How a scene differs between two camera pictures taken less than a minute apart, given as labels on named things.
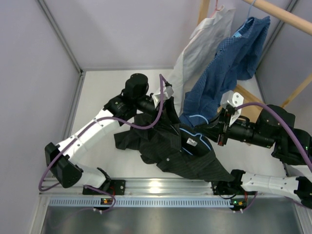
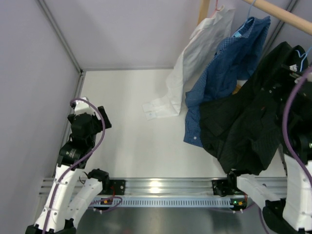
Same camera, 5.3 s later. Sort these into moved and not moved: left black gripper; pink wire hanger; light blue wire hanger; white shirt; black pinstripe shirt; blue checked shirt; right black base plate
Moved: black pinstripe shirt; left black gripper; light blue wire hanger
Not moved: right black base plate; pink wire hanger; white shirt; blue checked shirt
